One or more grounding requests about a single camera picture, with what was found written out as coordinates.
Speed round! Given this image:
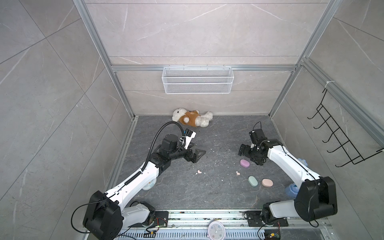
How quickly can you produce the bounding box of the purple earbud case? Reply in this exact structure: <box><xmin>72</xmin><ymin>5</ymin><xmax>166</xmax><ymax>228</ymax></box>
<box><xmin>240</xmin><ymin>159</ymin><xmax>250</xmax><ymax>168</ymax></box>

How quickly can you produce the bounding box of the mint green earbud case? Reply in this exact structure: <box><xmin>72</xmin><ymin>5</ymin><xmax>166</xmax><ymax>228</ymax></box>
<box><xmin>248</xmin><ymin>176</ymin><xmax>259</xmax><ymax>187</ymax></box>

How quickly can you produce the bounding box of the pink earbud case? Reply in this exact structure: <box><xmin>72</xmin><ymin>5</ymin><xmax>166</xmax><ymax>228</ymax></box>
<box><xmin>262</xmin><ymin>179</ymin><xmax>274</xmax><ymax>188</ymax></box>

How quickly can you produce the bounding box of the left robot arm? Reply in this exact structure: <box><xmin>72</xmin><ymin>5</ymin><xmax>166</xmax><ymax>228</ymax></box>
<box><xmin>73</xmin><ymin>121</ymin><xmax>206</xmax><ymax>240</ymax></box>

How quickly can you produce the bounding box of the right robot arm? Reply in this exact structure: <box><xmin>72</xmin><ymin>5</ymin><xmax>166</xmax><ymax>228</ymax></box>
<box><xmin>238</xmin><ymin>128</ymin><xmax>338</xmax><ymax>225</ymax></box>

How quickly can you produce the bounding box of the white teddy bear brown hoodie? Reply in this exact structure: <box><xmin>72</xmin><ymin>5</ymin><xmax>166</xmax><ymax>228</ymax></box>
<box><xmin>172</xmin><ymin>108</ymin><xmax>213</xmax><ymax>128</ymax></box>

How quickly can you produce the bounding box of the mint alarm clock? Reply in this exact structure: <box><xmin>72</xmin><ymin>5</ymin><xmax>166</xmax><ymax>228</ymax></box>
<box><xmin>142</xmin><ymin>178</ymin><xmax>157</xmax><ymax>191</ymax></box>

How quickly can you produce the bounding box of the white round clock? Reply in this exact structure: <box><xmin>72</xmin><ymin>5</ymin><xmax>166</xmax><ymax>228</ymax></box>
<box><xmin>208</xmin><ymin>221</ymin><xmax>226</xmax><ymax>240</ymax></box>

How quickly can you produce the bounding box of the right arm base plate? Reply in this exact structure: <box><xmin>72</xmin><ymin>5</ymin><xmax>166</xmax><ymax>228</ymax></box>
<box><xmin>243</xmin><ymin>211</ymin><xmax>289</xmax><ymax>227</ymax></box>

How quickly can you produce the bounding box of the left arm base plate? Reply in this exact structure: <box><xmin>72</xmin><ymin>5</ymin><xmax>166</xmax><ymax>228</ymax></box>
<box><xmin>132</xmin><ymin>211</ymin><xmax>169</xmax><ymax>228</ymax></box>

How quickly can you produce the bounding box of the white wire mesh basket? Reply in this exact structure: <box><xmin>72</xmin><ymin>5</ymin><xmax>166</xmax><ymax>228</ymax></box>
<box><xmin>162</xmin><ymin>67</ymin><xmax>234</xmax><ymax>94</ymax></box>

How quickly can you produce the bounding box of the black wire hook rack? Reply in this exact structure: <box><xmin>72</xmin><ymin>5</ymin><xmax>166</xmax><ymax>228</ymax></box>
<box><xmin>307</xmin><ymin>89</ymin><xmax>384</xmax><ymax>168</ymax></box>

